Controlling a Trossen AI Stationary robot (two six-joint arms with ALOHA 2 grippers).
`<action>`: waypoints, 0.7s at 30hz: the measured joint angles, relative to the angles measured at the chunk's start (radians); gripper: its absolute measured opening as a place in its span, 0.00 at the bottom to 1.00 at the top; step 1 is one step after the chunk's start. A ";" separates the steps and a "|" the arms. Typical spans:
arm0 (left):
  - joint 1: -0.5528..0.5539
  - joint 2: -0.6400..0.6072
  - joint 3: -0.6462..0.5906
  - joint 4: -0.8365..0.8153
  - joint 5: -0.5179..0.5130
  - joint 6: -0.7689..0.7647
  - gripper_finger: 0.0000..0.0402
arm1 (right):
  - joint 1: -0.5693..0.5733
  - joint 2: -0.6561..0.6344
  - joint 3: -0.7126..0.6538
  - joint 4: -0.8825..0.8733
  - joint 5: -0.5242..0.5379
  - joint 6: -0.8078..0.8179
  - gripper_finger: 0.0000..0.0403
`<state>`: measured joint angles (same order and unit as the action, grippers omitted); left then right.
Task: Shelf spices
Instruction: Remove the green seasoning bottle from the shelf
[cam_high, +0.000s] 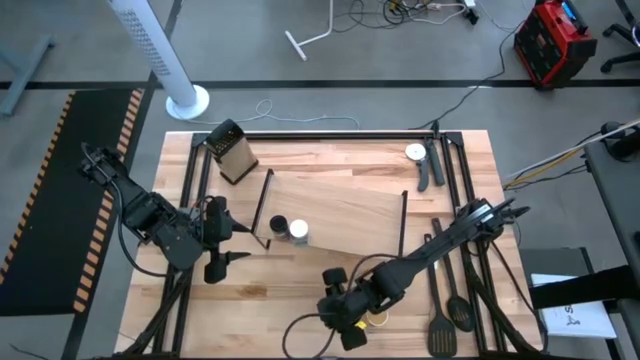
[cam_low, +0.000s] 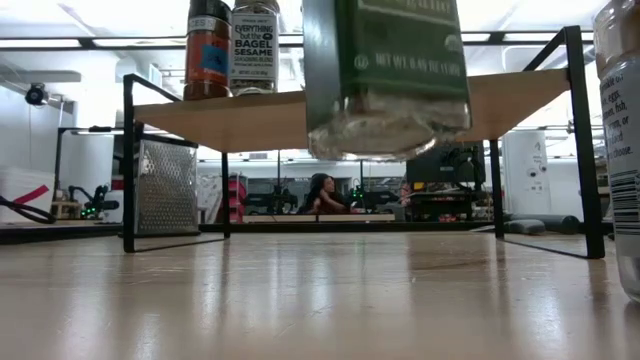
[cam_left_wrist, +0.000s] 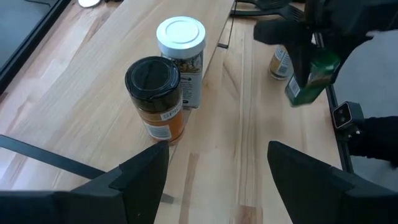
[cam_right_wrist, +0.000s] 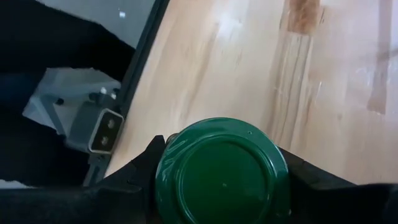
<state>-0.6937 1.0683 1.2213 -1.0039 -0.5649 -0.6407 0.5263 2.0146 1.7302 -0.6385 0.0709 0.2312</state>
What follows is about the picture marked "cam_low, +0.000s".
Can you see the bagel sesame jar white lid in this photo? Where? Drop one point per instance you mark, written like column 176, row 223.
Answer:
column 254, row 50

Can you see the black neighbouring robot arm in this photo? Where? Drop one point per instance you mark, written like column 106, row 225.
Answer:
column 372, row 197
column 277, row 200
column 95, row 200

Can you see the black monitor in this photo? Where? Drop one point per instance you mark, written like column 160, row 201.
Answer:
column 430, row 167

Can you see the green spice jar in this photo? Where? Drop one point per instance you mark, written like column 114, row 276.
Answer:
column 400, row 60

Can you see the grey rolled mat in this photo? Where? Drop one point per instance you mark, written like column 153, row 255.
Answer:
column 525, row 227
column 560, row 222

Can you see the white round column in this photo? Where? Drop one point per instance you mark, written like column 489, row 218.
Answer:
column 525, row 172

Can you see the black metal table frame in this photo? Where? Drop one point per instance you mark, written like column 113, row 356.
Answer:
column 350, row 226

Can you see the clear spice jar tan lid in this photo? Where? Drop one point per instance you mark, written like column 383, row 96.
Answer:
column 622, row 150

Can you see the black metal station frame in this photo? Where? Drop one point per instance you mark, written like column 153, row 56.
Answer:
column 90, row 130

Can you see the white bin red stripe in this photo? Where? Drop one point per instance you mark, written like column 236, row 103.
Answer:
column 20, row 182

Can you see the red tool cart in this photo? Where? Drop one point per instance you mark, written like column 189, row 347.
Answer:
column 237, row 197

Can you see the wooden shelf riser black legs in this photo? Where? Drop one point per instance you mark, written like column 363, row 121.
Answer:
column 240, row 120

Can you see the person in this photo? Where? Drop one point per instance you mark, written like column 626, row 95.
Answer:
column 322, row 192

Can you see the red spice jar black lid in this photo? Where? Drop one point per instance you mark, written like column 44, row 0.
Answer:
column 207, row 60

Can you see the black workbench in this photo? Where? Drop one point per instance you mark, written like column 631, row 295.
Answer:
column 440, row 200

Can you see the steel box grater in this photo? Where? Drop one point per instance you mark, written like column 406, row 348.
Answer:
column 167, row 190

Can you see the black wall camera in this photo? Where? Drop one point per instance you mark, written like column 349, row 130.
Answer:
column 36, row 94

